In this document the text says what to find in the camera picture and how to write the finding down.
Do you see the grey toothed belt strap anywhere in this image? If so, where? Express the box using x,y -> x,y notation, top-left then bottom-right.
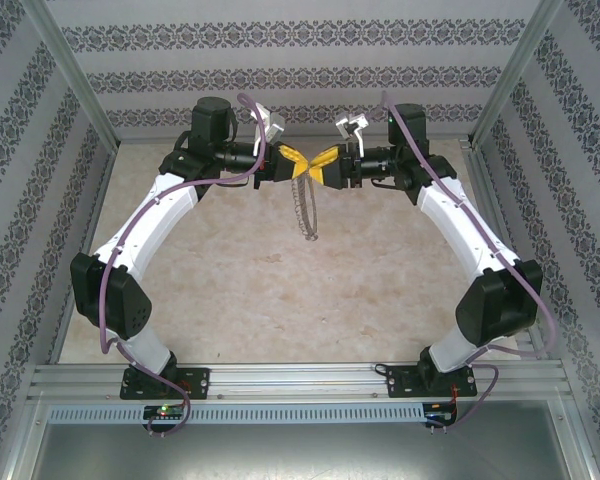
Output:
290,167 -> 322,242

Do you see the small green circuit board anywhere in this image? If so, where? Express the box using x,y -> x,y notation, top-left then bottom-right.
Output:
143,403 -> 187,421
424,402 -> 459,426

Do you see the aluminium table side rail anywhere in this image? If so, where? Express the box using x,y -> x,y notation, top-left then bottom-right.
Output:
459,139 -> 551,361

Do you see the aluminium frame post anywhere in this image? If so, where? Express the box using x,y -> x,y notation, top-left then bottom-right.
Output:
18,0 -> 120,149
467,0 -> 566,149

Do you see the long aluminium mounting rail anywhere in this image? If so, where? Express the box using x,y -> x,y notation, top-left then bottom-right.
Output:
29,363 -> 566,401

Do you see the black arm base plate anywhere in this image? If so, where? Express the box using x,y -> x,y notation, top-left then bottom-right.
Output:
385,364 -> 479,400
119,367 -> 212,401

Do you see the grey slotted cable duct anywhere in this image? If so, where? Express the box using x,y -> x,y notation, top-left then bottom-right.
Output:
47,403 -> 426,424

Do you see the aluminium tray frame rail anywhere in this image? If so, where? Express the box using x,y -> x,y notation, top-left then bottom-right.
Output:
549,399 -> 599,480

